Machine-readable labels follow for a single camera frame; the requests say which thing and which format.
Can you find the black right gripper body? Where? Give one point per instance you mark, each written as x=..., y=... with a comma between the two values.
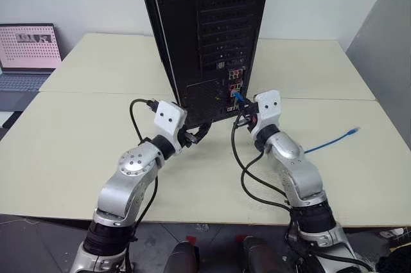
x=248, y=115

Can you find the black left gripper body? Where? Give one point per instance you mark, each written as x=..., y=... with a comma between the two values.
x=187, y=138

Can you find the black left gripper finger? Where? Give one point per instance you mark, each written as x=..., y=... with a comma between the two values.
x=197, y=140
x=204, y=128

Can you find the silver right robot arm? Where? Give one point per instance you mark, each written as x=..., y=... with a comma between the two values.
x=289, y=147

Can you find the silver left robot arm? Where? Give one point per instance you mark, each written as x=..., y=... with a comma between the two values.
x=135, y=160

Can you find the black computer tower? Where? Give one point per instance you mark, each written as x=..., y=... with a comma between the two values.
x=212, y=29

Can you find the dark rounded shape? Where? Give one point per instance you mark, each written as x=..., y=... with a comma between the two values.
x=185, y=258
x=263, y=257

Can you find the silver laptop with pink screen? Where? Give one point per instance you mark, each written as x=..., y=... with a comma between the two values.
x=29, y=51

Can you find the white object on floor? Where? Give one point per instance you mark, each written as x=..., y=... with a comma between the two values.
x=392, y=232

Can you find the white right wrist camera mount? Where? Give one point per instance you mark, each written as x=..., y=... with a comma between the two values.
x=269, y=106

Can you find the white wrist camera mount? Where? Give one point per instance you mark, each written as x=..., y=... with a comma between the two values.
x=168, y=115
x=269, y=106

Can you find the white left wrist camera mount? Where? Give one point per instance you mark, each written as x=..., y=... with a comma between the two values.
x=168, y=115

